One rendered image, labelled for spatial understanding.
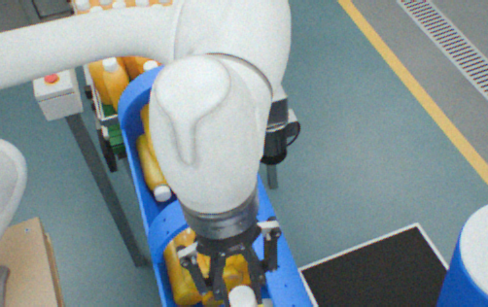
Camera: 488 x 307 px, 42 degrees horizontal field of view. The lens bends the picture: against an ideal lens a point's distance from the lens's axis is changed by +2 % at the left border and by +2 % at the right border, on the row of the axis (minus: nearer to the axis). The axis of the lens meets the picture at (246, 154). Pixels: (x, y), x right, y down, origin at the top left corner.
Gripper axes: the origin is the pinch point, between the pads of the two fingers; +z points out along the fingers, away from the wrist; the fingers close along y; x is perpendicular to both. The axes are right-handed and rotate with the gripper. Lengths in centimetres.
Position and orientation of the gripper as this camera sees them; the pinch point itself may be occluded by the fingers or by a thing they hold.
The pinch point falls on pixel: (239, 289)
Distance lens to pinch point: 89.6
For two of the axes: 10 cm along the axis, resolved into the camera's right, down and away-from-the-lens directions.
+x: -2.9, -7.3, 6.2
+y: 9.5, -2.8, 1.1
